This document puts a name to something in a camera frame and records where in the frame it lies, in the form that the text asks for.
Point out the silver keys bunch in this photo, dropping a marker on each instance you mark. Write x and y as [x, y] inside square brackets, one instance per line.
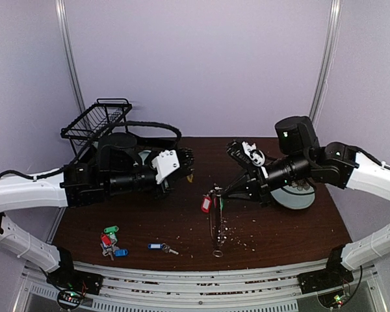
[109, 249]

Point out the right aluminium wall post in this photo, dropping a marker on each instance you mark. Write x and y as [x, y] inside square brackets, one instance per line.
[327, 60]

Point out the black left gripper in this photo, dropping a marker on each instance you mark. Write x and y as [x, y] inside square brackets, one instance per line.
[168, 188]

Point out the left aluminium wall post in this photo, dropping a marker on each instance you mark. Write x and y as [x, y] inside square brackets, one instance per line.
[68, 51]

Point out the black wire dish rack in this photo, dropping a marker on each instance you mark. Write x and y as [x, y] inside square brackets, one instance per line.
[102, 117]

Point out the blue key tag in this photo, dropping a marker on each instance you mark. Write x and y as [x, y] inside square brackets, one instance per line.
[121, 253]
[155, 246]

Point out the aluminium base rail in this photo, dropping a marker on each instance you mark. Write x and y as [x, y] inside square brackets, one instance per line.
[261, 289]

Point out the light blue bowl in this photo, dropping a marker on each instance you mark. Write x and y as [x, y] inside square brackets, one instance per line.
[144, 154]

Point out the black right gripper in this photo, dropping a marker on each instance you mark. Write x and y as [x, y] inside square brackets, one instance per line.
[258, 183]

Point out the light blue flower plate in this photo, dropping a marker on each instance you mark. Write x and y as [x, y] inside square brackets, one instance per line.
[296, 196]

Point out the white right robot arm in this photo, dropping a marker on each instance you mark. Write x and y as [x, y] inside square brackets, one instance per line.
[337, 164]

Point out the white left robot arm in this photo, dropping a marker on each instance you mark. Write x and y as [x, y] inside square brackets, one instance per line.
[114, 164]

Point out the aluminium wall post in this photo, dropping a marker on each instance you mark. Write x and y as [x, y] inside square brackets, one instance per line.
[327, 60]
[68, 51]

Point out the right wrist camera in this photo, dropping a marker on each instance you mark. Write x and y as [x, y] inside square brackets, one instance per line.
[249, 157]

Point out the silver key on blue tag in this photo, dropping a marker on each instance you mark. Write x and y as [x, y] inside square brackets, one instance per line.
[167, 249]

